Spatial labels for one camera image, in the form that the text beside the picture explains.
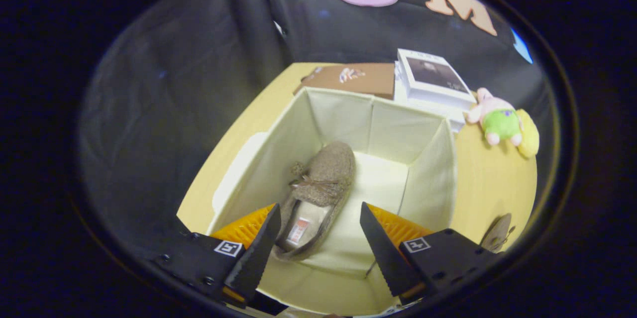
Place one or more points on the pink and green plush toy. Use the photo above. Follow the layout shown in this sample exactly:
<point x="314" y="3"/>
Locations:
<point x="500" y="124"/>

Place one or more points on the black backdrop cloth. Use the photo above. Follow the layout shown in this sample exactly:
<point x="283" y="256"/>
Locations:
<point x="164" y="109"/>

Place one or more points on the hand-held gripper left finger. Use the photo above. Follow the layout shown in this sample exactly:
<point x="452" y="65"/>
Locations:
<point x="256" y="258"/>

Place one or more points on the brown fuzzy shoe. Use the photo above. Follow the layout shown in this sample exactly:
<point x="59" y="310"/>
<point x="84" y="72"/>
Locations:
<point x="497" y="233"/>
<point x="328" y="168"/>

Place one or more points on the yellow plush toy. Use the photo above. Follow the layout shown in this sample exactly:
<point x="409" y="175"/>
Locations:
<point x="529" y="134"/>

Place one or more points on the brown storage box lid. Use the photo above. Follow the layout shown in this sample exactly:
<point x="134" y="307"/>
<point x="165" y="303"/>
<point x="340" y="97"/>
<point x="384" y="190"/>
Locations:
<point x="368" y="81"/>

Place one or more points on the stack of white books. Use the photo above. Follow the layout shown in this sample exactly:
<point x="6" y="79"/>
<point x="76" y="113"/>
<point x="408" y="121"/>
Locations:
<point x="433" y="76"/>

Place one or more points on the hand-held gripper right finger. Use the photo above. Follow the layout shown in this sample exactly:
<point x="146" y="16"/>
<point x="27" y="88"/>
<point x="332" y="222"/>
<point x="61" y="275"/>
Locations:
<point x="385" y="258"/>

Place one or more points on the cream fabric storage box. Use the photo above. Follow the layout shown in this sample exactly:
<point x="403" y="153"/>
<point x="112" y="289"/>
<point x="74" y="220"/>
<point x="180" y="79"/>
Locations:
<point x="393" y="134"/>

